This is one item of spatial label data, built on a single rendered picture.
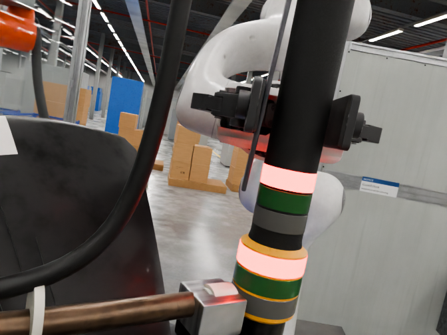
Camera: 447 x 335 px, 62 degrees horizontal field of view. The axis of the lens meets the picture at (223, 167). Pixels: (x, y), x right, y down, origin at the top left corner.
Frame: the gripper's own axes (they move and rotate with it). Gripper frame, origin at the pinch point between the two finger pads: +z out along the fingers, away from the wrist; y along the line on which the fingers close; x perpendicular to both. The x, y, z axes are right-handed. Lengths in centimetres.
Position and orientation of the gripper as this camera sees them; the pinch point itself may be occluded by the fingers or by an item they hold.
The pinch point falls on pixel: (297, 114)
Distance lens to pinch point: 23.5
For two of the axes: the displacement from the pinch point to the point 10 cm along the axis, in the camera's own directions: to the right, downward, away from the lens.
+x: 1.9, -9.8, -1.0
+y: -9.8, -1.9, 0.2
